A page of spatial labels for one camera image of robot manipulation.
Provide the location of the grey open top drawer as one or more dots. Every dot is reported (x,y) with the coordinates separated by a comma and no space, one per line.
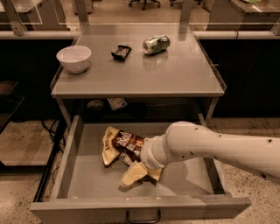
(87,192)

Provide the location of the patterned packet under counter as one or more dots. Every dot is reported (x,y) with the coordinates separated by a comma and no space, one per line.
(117,103)

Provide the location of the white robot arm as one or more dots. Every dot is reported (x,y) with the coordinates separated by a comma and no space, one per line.
(181,141)

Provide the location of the grey counter cabinet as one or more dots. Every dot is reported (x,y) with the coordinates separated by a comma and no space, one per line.
(181,71)

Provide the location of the background desk left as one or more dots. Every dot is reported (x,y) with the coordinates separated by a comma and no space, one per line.
(33,15)

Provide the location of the background desk right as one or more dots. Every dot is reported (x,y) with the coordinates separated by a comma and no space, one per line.
(236,15)

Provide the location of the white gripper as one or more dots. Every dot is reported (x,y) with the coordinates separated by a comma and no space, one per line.
(150,157)

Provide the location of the small black snack packet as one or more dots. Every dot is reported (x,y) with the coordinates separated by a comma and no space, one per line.
(121,53)

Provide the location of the green soda can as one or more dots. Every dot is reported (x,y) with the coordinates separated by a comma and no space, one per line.
(156,44)

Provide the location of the background desk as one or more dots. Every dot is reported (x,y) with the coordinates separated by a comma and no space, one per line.
(236,15)
(33,15)

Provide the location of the black office chair base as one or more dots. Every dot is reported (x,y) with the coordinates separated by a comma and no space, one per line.
(130,4)

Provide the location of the brown chip bag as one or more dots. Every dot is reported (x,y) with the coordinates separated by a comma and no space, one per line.
(122,145)

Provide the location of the dark round object under counter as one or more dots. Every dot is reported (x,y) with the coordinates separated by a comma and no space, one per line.
(95,108)

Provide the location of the black drawer handle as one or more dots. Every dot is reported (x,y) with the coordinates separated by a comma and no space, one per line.
(143,216)

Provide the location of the white bowl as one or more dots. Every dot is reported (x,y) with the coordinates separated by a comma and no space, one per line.
(74,58)

